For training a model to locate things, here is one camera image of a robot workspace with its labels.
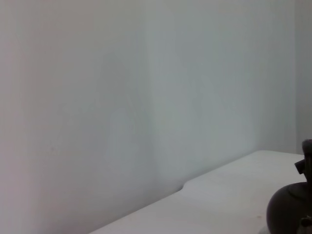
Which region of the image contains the black round teapot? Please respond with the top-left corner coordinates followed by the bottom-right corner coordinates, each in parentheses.
top-left (266, 138), bottom-right (312, 234)

